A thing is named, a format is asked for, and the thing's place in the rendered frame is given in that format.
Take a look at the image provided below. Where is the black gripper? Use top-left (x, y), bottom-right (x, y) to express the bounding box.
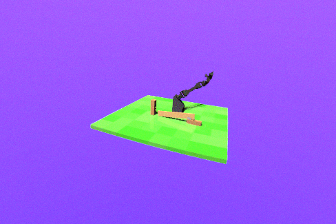
top-left (207, 71), bottom-right (214, 80)

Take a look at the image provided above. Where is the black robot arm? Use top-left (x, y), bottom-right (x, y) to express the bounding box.
top-left (176, 73), bottom-right (210, 100)

